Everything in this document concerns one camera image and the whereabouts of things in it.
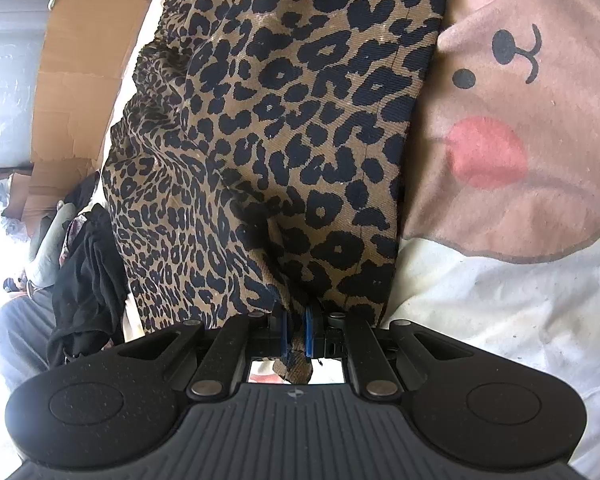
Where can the cream bear print blanket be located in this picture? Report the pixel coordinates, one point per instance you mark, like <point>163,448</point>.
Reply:
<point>499,236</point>

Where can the grey upright panel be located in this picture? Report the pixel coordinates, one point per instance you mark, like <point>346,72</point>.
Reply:
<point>22,32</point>

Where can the dark grey pillow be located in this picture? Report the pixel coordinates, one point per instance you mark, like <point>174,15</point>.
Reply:
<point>26,324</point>

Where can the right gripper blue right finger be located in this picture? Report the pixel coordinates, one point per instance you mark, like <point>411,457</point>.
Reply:
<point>324,334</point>

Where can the flattened brown cardboard box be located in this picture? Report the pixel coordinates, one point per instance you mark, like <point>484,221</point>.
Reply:
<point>87,46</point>

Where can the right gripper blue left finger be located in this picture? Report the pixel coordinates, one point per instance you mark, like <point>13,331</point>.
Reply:
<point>268,334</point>

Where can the black clothes pile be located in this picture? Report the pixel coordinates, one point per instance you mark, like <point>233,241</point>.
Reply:
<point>89,294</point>

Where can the leopard print skirt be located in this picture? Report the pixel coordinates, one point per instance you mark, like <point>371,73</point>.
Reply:
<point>258,164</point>

